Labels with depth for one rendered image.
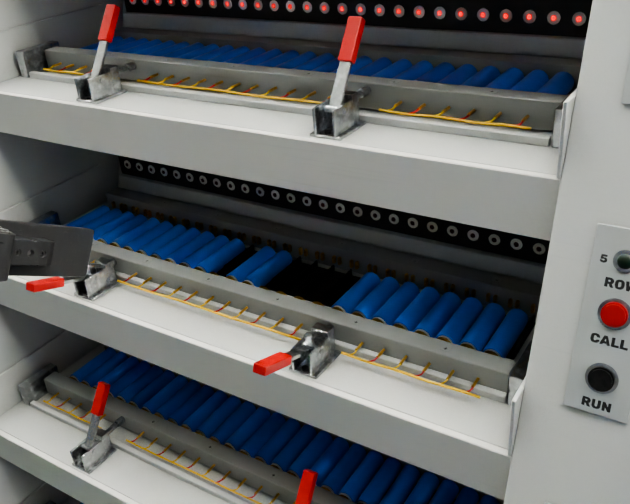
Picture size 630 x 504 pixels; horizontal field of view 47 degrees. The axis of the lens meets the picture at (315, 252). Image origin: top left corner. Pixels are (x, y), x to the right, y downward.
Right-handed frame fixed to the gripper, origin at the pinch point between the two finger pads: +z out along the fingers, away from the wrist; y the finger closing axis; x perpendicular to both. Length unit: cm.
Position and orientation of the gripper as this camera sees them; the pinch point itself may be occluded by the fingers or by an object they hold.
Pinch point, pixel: (2, 230)
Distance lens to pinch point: 51.2
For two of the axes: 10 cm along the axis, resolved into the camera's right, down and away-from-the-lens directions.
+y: 8.4, 2.1, -5.0
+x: 2.0, -9.8, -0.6
